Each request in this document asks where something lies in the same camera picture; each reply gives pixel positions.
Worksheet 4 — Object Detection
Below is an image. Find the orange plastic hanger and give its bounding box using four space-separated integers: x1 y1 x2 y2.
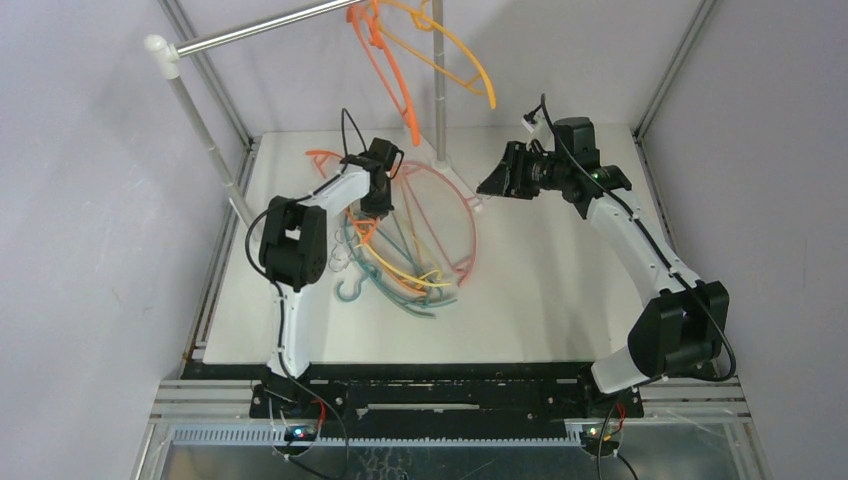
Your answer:
303 150 394 243
346 1 422 147

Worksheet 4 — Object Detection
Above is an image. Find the pale yellow wire-hook hanger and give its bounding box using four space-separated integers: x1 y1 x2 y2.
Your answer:
350 217 451 291

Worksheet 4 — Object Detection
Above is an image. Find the teal plastic hanger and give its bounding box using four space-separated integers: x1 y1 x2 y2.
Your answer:
333 220 458 319

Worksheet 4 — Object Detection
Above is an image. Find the yellow-orange plastic hanger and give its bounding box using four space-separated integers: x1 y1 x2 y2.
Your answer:
376 1 497 109

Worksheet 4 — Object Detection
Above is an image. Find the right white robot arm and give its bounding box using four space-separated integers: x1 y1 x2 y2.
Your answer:
477 117 732 416

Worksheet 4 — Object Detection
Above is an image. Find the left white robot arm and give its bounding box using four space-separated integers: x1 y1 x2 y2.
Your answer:
258 138 405 417

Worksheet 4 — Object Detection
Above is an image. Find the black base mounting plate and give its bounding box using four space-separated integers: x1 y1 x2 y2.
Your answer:
177 362 661 441

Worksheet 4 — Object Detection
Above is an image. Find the left small circuit board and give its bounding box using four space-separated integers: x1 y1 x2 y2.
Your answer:
284 425 319 443

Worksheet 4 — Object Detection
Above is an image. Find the small circuit board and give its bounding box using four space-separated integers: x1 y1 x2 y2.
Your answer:
284 425 319 443
580 427 619 443

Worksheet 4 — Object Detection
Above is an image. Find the right small circuit board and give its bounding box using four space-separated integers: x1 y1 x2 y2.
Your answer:
580 427 619 443

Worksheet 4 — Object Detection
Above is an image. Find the pink wire-hook hanger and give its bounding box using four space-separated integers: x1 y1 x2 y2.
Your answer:
393 161 482 288

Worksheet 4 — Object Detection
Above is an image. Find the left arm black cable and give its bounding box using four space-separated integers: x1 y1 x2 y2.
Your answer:
244 107 405 480

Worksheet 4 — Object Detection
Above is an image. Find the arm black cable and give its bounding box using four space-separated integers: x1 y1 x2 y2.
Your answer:
244 107 405 480
539 92 738 480

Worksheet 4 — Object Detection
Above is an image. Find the light orange wire-hook hanger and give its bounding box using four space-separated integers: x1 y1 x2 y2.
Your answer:
347 211 451 300

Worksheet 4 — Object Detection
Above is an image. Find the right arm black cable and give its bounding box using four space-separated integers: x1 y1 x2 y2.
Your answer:
539 92 738 480

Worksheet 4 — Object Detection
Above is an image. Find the white clothes rack frame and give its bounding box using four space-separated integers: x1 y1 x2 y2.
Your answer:
143 1 471 224

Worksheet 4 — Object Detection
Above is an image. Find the aluminium rail frame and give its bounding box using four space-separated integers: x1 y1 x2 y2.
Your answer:
146 379 752 446

